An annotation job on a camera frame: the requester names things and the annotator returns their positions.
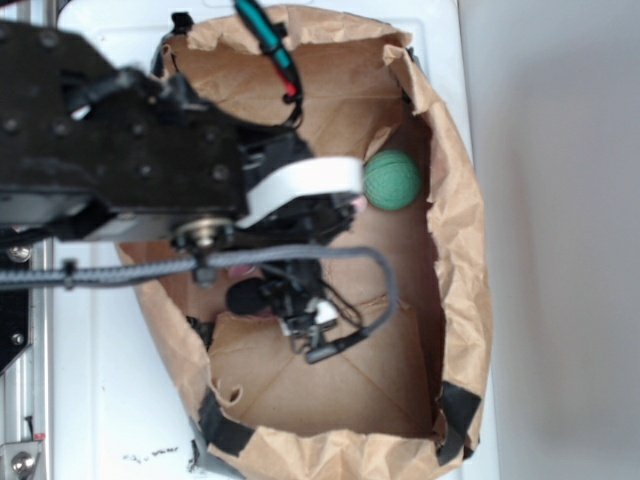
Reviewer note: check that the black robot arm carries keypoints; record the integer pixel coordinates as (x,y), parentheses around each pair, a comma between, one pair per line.
(91,152)

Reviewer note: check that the green ball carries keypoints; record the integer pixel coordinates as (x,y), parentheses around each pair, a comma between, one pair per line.
(392,180)

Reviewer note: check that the brown paper bag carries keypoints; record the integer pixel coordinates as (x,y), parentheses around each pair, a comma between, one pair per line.
(407,402)

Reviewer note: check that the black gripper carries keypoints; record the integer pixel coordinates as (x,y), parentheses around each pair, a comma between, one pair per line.
(279,167)

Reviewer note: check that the aluminium frame rail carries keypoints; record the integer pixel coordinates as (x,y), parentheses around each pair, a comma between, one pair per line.
(25,384)

